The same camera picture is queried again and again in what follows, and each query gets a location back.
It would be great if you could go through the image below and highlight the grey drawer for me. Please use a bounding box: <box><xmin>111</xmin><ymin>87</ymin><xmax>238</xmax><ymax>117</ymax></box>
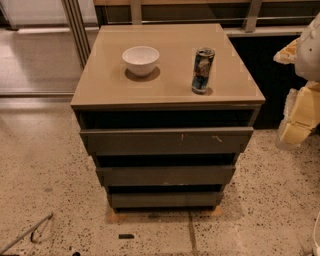
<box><xmin>107</xmin><ymin>192</ymin><xmax>224</xmax><ymax>208</ymax></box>
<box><xmin>96</xmin><ymin>165</ymin><xmax>235</xmax><ymax>186</ymax></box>
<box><xmin>80</xmin><ymin>127</ymin><xmax>253</xmax><ymax>156</ymax></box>

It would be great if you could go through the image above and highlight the metal railing frame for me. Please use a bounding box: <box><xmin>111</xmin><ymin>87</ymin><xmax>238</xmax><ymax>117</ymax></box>
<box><xmin>93</xmin><ymin>0</ymin><xmax>320</xmax><ymax>32</ymax></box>

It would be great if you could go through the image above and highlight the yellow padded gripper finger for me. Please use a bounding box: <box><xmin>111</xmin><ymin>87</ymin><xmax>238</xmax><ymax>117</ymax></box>
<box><xmin>276</xmin><ymin>81</ymin><xmax>320</xmax><ymax>149</ymax></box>
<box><xmin>273</xmin><ymin>39</ymin><xmax>299</xmax><ymax>64</ymax></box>

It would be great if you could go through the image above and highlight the blue patterned drink can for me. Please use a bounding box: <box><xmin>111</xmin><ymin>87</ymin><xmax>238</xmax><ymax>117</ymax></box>
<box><xmin>192</xmin><ymin>47</ymin><xmax>215</xmax><ymax>95</ymax></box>

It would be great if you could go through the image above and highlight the grey metal rod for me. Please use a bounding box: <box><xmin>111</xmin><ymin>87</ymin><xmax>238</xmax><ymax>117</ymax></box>
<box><xmin>0</xmin><ymin>212</ymin><xmax>53</xmax><ymax>256</ymax></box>

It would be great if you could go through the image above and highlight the grey three-drawer cabinet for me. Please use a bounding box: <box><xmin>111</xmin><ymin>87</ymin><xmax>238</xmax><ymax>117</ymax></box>
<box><xmin>71</xmin><ymin>24</ymin><xmax>265</xmax><ymax>195</ymax></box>

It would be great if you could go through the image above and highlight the white ceramic bowl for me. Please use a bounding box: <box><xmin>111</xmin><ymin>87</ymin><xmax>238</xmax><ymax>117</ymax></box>
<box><xmin>122</xmin><ymin>46</ymin><xmax>160</xmax><ymax>77</ymax></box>

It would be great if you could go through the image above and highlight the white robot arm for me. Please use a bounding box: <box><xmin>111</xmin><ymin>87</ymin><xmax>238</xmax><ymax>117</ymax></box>
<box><xmin>273</xmin><ymin>13</ymin><xmax>320</xmax><ymax>150</ymax></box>

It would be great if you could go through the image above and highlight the metal sliding door frame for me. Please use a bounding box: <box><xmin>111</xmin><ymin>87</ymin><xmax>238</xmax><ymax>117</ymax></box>
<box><xmin>61</xmin><ymin>0</ymin><xmax>90</xmax><ymax>68</ymax></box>

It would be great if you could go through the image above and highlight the small black floor object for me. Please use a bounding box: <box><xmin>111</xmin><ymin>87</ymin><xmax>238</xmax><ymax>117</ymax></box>
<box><xmin>118</xmin><ymin>234</ymin><xmax>134</xmax><ymax>239</ymax></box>

